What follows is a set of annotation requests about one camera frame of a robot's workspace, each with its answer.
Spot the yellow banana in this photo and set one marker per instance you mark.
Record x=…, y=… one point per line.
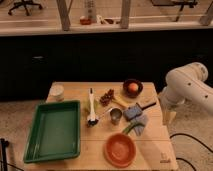
x=120, y=101

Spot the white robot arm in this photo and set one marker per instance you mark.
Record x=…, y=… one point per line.
x=187, y=83

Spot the dark brown bowl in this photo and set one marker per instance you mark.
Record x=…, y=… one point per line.
x=127, y=92

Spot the red orange bowl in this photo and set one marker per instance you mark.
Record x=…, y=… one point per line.
x=119, y=150

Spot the orange fruit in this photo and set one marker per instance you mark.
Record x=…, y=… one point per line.
x=133, y=87

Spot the small metal cup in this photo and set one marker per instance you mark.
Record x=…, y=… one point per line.
x=115, y=115

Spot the green vegetable stalk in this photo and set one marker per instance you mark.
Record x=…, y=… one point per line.
x=131, y=126

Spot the grey cloth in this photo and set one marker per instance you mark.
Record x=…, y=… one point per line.
x=139, y=129

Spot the white cylindrical container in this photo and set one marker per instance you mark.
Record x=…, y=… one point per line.
x=56, y=92

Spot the small red object on shelf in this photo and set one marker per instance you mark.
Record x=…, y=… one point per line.
x=85, y=21

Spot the green plastic tray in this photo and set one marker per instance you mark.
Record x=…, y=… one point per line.
x=54, y=133

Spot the black office chair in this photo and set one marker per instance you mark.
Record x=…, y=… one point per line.
x=25, y=4

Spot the black stand at left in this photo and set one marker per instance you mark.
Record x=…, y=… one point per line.
x=3, y=156

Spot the black handled wooden tool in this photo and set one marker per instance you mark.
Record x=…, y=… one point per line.
x=147, y=104

